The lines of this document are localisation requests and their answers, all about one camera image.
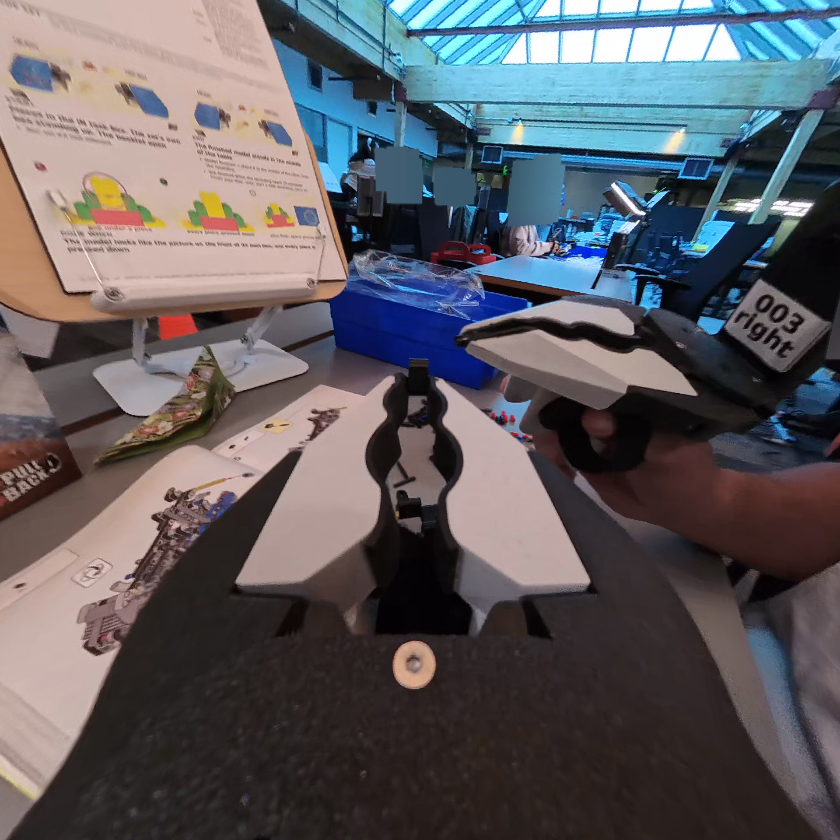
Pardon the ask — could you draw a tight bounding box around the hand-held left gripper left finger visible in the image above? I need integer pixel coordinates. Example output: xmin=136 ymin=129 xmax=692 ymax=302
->
xmin=235 ymin=374 xmax=403 ymax=627

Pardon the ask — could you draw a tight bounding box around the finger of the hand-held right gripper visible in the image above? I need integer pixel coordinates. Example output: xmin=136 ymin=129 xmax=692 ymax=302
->
xmin=455 ymin=298 xmax=651 ymax=349
xmin=462 ymin=327 xmax=698 ymax=411

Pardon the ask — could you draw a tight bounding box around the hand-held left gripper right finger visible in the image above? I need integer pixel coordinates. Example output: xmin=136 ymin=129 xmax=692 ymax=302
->
xmin=434 ymin=381 xmax=593 ymax=626

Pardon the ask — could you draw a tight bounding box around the pile of small lego pins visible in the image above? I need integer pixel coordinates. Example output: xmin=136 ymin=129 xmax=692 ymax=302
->
xmin=395 ymin=403 xmax=531 ymax=444

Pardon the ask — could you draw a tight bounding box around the lego instruction booklet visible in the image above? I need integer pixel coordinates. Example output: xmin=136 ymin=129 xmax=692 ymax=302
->
xmin=0 ymin=384 xmax=368 ymax=799

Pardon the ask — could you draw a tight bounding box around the person's right forearm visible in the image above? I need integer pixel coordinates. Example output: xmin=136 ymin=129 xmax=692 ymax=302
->
xmin=682 ymin=433 xmax=840 ymax=582

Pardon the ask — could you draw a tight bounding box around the black lego connector with yellow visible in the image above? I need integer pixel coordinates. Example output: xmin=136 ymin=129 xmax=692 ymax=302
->
xmin=395 ymin=495 xmax=440 ymax=532

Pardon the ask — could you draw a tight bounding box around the lego set box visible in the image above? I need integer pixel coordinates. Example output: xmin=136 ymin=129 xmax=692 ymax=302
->
xmin=0 ymin=341 xmax=84 ymax=523

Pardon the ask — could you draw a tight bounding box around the person's right hand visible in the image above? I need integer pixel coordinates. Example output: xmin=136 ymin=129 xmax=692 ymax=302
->
xmin=532 ymin=408 xmax=731 ymax=526

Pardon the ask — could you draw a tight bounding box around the background work table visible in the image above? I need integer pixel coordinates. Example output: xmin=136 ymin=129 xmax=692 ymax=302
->
xmin=469 ymin=255 xmax=635 ymax=305

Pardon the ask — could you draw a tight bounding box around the red plastic carrier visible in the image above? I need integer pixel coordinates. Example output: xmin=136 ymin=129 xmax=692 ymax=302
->
xmin=430 ymin=241 xmax=495 ymax=272

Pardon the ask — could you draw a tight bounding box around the clear plastic bag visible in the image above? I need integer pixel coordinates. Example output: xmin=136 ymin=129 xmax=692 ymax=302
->
xmin=346 ymin=249 xmax=487 ymax=313

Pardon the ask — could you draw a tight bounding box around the blue plastic bin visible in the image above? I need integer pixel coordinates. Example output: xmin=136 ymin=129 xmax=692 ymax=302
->
xmin=328 ymin=289 xmax=530 ymax=390

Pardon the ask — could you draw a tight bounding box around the floral origami paper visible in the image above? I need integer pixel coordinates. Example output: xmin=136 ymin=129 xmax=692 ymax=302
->
xmin=95 ymin=346 xmax=238 ymax=467

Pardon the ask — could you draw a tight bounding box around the instruction sheet on stand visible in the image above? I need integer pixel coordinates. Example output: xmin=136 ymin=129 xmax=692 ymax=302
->
xmin=0 ymin=0 xmax=350 ymax=324

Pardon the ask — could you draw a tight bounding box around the printed instruction sheet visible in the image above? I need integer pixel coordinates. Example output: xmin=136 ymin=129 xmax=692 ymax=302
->
xmin=0 ymin=0 xmax=347 ymax=311

